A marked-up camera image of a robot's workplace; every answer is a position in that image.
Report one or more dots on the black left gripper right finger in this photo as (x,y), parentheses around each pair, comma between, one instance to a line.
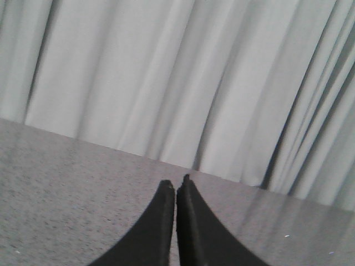
(202,238)

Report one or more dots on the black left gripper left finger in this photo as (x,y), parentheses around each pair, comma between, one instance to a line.
(149,239)

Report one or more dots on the light grey curtain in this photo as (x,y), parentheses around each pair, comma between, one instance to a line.
(260,92)

